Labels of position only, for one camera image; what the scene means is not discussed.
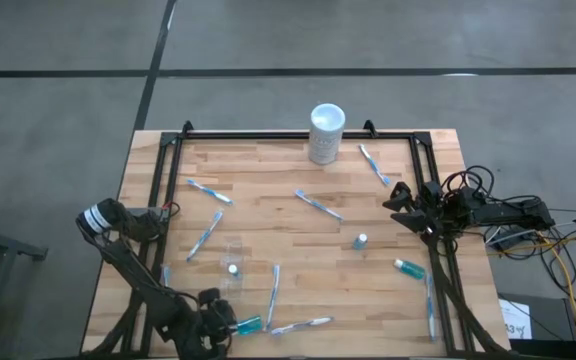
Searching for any grey power adapter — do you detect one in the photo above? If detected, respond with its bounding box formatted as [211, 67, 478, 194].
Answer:
[485, 224, 539, 254]

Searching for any black floor cable bundle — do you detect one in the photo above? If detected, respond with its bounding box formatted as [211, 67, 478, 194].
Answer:
[482, 219, 576, 311]

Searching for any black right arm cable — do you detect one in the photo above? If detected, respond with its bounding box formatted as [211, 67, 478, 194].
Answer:
[440, 164, 497, 201]

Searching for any black metal cart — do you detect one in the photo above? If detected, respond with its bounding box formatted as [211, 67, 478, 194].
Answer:
[0, 219, 49, 360]

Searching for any black floor box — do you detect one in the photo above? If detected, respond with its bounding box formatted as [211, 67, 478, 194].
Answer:
[497, 292, 576, 346]

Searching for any black aluminium table frame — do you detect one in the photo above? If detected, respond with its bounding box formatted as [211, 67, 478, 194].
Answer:
[82, 119, 507, 360]

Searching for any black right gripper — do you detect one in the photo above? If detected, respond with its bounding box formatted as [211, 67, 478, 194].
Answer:
[381, 181, 447, 235]

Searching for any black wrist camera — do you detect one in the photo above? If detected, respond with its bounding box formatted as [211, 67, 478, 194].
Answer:
[420, 180, 444, 201]
[198, 287, 223, 307]

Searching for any purple white wrapped toothbrush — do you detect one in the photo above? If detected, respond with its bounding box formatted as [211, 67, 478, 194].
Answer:
[269, 315, 335, 336]

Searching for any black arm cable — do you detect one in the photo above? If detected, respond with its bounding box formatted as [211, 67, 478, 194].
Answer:
[440, 164, 497, 201]
[160, 199, 182, 219]

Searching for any white cylindrical canister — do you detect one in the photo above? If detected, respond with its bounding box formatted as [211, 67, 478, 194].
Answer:
[309, 102, 347, 166]

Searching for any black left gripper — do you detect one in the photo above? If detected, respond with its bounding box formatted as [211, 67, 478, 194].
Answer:
[192, 302, 242, 354]

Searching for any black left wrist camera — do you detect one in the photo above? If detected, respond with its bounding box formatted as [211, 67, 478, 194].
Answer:
[198, 287, 223, 307]

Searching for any white paper sign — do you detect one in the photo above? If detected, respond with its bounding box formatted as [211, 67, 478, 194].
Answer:
[498, 298, 533, 340]

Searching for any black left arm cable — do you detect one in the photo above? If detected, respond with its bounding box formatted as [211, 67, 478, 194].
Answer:
[160, 199, 182, 219]

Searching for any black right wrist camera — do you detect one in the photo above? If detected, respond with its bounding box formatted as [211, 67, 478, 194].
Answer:
[420, 180, 444, 201]

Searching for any clear acrylic organizer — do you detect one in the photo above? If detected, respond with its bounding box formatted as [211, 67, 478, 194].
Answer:
[221, 238, 249, 304]

